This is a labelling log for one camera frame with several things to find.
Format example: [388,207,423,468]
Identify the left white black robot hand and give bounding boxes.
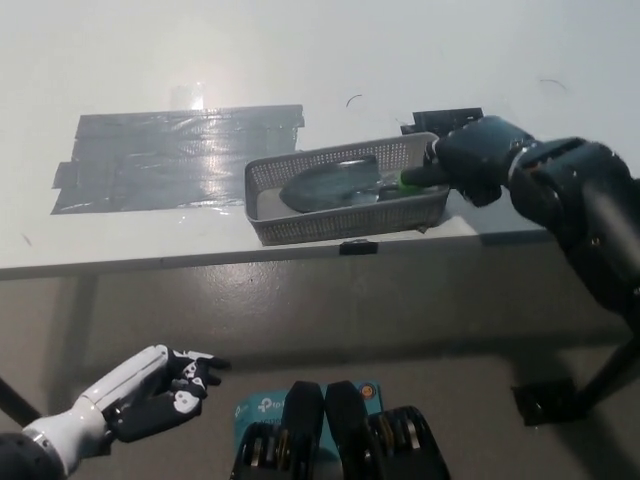
[79,343,232,444]

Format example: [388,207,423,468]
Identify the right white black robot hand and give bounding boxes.
[423,115,539,207]

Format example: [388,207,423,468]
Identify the steel trowel green black handle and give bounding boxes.
[279,155,451,214]

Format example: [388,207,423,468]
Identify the black tape patch on desk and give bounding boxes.
[399,107,485,136]

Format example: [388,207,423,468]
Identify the black slanted table leg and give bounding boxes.
[0,374,41,429]
[582,319,640,416]

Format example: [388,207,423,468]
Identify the teal tp-link box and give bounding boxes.
[234,380,384,451]

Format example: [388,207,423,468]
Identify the grey perforated plastic basket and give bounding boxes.
[243,132,450,246]

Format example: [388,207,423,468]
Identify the small black tape strip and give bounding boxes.
[339,240,379,257]

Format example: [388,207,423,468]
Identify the black floor tape patch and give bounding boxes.
[509,379,589,426]

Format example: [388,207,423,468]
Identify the large grey duct tape patch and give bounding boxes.
[49,103,306,216]

